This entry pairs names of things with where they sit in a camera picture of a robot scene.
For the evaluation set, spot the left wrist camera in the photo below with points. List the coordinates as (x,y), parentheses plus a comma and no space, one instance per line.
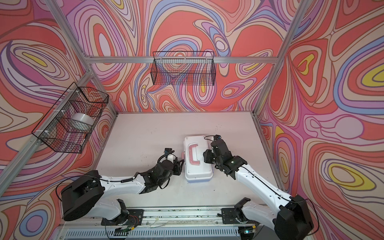
(169,154)

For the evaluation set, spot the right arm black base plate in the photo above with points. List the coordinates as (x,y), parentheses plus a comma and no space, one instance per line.
(233,216)

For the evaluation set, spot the grey duct tape roll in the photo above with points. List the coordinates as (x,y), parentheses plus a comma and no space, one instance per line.
(83,118)

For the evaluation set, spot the black wire basket left wall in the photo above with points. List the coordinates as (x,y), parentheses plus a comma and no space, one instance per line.
(62,134)

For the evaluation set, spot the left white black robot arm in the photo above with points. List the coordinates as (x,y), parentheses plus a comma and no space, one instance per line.
(90,195)

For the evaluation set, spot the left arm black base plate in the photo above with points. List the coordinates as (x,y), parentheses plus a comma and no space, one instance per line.
(132,218)

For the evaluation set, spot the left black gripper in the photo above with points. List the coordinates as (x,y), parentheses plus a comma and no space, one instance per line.
(178,171)

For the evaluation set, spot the black wire basket wall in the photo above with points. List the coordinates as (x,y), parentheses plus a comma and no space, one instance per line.
(62,134)
(183,68)

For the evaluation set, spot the aluminium mounting rail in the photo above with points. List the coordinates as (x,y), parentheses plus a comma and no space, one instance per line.
(182,216)

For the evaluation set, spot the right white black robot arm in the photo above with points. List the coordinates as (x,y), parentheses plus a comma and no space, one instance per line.
(288,216)

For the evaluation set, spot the black wire basket back wall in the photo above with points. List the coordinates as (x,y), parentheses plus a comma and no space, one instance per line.
(183,68)

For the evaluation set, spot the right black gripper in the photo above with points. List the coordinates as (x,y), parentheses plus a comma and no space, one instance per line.
(207,156)

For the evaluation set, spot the white blue plastic tool box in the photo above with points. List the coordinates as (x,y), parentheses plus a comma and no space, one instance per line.
(196,170)

